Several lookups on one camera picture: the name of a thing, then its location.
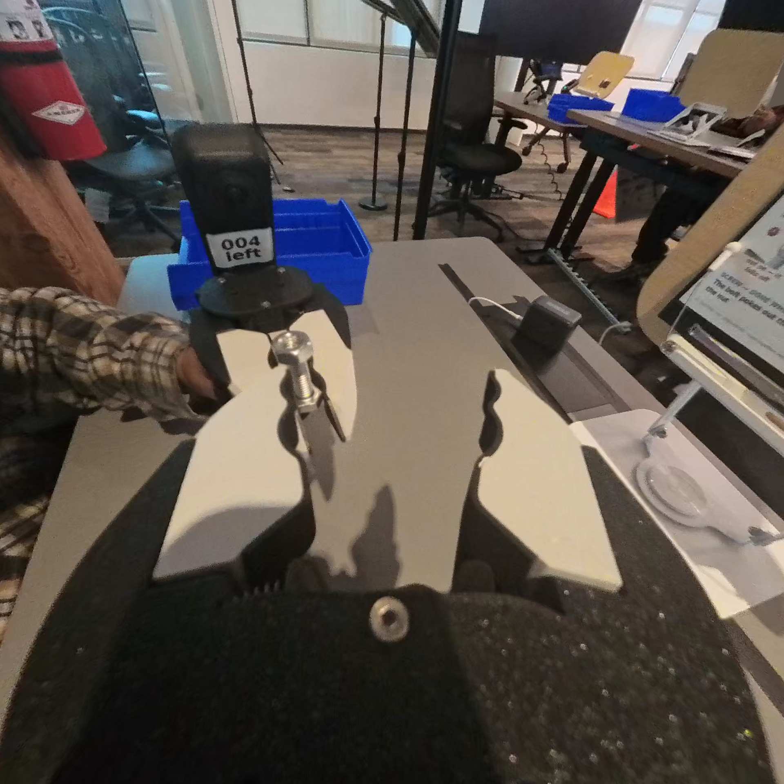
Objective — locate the blue plastic bin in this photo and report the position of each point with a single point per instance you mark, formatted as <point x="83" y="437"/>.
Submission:
<point x="331" y="245"/>

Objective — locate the orange traffic cone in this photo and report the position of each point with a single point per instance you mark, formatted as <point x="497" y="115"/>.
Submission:
<point x="606" y="199"/>

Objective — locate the black power adapter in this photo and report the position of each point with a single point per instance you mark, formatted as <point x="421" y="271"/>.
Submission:
<point x="545" y="328"/>

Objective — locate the perforated metal rail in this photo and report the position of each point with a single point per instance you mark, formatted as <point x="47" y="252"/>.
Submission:
<point x="582" y="288"/>

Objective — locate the large black monitor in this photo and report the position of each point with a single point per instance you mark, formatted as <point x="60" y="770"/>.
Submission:
<point x="551" y="24"/>

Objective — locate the person's left hand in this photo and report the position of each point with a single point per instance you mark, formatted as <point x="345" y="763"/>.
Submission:
<point x="195" y="373"/>

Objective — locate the person's left forearm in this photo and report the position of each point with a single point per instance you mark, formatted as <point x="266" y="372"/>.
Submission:
<point x="79" y="349"/>

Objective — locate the steel hex nut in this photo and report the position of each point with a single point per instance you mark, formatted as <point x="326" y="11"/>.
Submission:
<point x="308" y="402"/>

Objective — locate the black stand pole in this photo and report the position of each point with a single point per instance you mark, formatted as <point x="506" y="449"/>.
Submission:
<point x="406" y="132"/>
<point x="372" y="203"/>

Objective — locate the wooden post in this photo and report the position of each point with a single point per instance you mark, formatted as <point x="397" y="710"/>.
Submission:
<point x="49" y="233"/>

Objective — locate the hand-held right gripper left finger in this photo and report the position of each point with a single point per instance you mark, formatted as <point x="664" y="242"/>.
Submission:
<point x="239" y="490"/>

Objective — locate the black metal frame post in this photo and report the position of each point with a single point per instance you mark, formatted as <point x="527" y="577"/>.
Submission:
<point x="438" y="122"/>

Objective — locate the black office chair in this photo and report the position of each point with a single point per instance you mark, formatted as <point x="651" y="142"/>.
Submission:
<point x="135" y="165"/>
<point x="478" y="159"/>

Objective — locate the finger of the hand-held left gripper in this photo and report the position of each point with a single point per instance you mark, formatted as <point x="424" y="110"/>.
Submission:
<point x="337" y="373"/>
<point x="245" y="358"/>

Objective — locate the wooden office desk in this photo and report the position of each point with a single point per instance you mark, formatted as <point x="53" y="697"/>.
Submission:
<point x="625" y="132"/>
<point x="520" y="104"/>

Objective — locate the red fire extinguisher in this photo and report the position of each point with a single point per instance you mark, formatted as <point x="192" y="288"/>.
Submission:
<point x="49" y="98"/>

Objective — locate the small blue bin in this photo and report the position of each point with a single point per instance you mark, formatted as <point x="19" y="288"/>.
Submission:
<point x="652" y="107"/>
<point x="569" y="107"/>

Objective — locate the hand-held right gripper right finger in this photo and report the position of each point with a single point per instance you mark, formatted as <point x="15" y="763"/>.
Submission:
<point x="545" y="496"/>

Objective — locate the steel hex bolt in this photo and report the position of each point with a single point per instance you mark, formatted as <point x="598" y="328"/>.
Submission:
<point x="291" y="349"/>

